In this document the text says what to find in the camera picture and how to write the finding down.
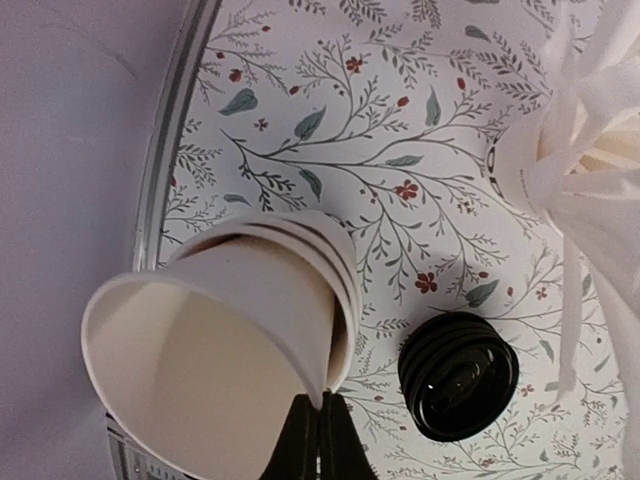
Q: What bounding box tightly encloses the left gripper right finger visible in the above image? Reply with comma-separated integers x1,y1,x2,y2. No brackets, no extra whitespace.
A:
319,392,377,480

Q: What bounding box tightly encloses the white paper coffee cup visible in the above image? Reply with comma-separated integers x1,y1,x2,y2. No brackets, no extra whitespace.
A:
81,237,335,479

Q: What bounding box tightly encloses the bundle of wrapped white straws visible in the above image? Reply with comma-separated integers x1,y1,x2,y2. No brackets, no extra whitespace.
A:
529,0,640,404

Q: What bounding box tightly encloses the stack of black lids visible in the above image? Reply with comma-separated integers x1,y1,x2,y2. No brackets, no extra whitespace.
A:
398,312,520,442

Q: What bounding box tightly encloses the front aluminium rail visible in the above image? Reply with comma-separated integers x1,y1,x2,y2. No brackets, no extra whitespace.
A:
107,0,224,480

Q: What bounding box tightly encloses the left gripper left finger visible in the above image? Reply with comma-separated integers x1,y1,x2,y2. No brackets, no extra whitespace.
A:
260,395,320,480

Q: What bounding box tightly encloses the stack of white paper cups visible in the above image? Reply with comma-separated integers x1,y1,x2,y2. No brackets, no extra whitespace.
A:
167,210,363,395

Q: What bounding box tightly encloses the white cup holding straws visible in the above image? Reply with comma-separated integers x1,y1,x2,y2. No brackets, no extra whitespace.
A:
485,101,575,230

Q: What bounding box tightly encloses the floral patterned table mat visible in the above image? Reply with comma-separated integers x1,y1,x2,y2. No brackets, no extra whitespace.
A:
161,1,628,479

